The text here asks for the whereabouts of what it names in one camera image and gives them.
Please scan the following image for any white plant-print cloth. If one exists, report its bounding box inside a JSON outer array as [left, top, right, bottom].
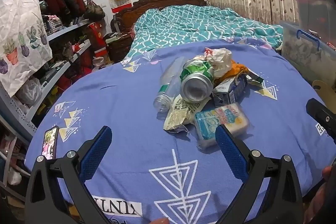
[[0, 0, 53, 97]]

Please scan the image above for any green drink can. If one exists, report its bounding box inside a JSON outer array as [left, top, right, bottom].
[[180, 59, 215, 102]]

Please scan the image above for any white plastic bag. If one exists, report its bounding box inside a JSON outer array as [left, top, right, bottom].
[[203, 48, 234, 80]]

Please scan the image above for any yellow seasoning box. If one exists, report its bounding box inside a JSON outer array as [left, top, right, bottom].
[[163, 97, 210, 132]]

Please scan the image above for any orange tangerine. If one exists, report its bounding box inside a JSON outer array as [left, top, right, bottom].
[[223, 63, 250, 80]]

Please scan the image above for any blue yellow sponge pack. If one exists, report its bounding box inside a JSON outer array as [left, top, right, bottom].
[[194, 103, 250, 149]]

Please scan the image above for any dark green wrapper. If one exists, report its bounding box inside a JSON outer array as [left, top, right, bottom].
[[245, 69, 265, 88]]

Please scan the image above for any smartphone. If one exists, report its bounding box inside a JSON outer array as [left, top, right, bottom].
[[42, 126, 59, 160]]

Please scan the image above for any blue white drink carton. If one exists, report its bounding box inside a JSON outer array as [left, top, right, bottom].
[[211, 74, 248, 106]]

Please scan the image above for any beige waste bin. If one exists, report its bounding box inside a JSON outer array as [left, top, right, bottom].
[[312, 80, 332, 109]]

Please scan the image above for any clear storage box blue handle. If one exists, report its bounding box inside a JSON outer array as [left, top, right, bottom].
[[279, 21, 336, 83]]

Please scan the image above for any grey metal shelf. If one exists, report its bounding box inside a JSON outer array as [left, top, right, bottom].
[[0, 0, 92, 135]]

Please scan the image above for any dark wooden nightstand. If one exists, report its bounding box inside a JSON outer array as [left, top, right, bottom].
[[105, 32, 134, 63]]

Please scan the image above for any brown handbag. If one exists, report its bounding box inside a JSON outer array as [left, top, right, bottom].
[[83, 0, 106, 22]]

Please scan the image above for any blue printed bedsheet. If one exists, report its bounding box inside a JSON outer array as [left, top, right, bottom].
[[25, 36, 336, 224]]

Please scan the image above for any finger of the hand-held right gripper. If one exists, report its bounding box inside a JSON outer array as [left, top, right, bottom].
[[306, 98, 336, 142]]

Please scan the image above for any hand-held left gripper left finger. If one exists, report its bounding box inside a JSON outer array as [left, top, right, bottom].
[[25, 126, 113, 224]]

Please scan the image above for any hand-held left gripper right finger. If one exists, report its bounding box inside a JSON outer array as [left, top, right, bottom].
[[215, 124, 305, 224]]

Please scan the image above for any teal patterned quilt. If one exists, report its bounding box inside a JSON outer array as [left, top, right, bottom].
[[123, 4, 284, 62]]

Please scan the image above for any clear plastic bottle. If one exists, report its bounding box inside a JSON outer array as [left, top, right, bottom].
[[153, 56, 187, 111]]

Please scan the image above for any large storage box teal lid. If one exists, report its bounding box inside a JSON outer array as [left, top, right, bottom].
[[289, 0, 332, 30]]

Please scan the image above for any person's right hand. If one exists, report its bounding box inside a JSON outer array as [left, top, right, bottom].
[[304, 165, 336, 224]]

